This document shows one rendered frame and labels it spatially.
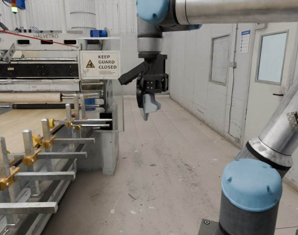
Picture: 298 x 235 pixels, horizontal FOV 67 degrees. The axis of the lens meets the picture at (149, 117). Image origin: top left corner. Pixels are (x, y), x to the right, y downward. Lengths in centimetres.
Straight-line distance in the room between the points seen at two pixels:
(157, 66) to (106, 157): 247
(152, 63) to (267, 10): 35
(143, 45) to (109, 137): 236
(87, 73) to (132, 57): 634
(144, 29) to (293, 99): 42
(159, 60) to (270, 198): 45
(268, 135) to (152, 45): 39
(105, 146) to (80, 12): 464
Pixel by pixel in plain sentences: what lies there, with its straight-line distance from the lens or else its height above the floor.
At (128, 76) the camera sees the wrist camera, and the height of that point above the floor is 145.
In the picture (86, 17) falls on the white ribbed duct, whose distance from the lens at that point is 694.
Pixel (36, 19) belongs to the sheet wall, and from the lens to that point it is 965.
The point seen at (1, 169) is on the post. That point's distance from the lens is 126.
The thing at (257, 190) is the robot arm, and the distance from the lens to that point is 50.
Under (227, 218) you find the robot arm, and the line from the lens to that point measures 56.
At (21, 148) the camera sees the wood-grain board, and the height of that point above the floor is 90.
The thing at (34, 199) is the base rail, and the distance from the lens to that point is 158.
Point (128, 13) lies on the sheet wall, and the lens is 927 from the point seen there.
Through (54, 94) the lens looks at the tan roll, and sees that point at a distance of 302.
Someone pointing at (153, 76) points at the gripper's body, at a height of 145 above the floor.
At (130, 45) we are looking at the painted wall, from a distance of 910.
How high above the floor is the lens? 150
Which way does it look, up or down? 14 degrees down
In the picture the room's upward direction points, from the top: straight up
